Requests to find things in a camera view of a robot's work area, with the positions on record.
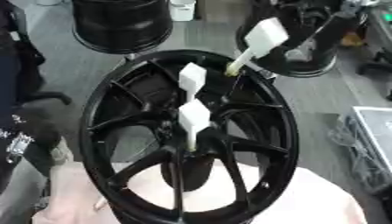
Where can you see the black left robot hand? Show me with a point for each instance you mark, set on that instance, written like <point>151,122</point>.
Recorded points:
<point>43,131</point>

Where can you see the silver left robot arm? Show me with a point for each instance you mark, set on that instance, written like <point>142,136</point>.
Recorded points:
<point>15,145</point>

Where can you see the large black spoked wheel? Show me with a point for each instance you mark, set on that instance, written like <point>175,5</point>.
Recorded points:
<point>130,172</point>

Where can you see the black wheel rim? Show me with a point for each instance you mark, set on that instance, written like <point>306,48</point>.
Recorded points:
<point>122,26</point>
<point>275,61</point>

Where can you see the black office chair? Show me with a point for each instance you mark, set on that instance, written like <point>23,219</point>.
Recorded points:
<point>30,73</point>

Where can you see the white bin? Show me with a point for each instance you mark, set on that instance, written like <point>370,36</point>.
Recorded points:
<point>182,10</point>

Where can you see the grey tray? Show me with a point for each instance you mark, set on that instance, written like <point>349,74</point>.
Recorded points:
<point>380,128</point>

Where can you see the black chair base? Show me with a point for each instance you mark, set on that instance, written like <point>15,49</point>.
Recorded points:
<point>375,65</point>

